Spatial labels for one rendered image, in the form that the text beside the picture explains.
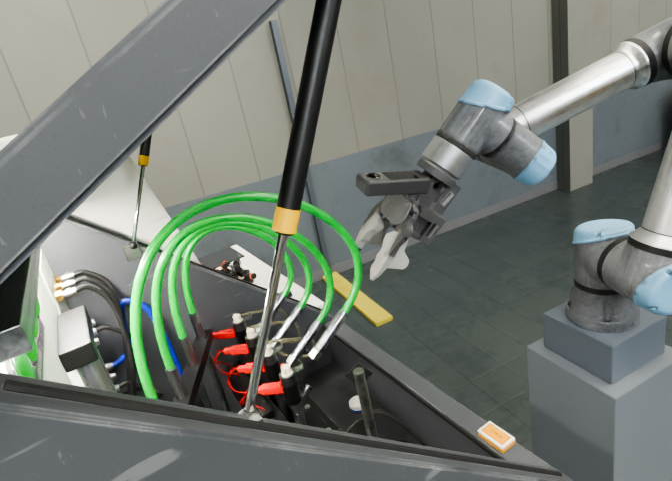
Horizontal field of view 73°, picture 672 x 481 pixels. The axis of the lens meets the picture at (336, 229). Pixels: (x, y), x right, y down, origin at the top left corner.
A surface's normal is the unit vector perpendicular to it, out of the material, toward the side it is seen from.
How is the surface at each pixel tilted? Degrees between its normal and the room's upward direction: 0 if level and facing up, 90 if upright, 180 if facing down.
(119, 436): 90
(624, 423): 90
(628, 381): 0
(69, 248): 90
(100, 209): 90
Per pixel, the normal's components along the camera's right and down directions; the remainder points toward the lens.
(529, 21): 0.41, 0.24
